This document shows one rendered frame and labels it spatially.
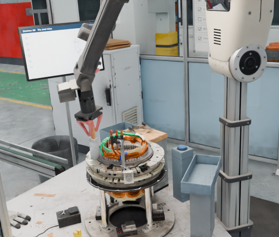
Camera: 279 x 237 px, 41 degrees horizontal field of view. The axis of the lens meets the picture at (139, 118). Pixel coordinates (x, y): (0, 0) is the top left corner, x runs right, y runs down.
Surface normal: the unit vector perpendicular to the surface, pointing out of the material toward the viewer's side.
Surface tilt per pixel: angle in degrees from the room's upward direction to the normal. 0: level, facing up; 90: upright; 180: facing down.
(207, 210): 90
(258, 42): 109
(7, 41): 90
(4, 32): 90
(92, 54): 120
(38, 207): 0
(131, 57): 90
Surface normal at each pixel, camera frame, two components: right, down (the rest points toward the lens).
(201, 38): -0.59, 0.29
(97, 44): 0.22, 0.73
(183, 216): -0.06, -0.95
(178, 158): -0.83, 0.22
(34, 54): 0.43, 0.14
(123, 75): 0.80, 0.15
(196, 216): -0.34, 0.32
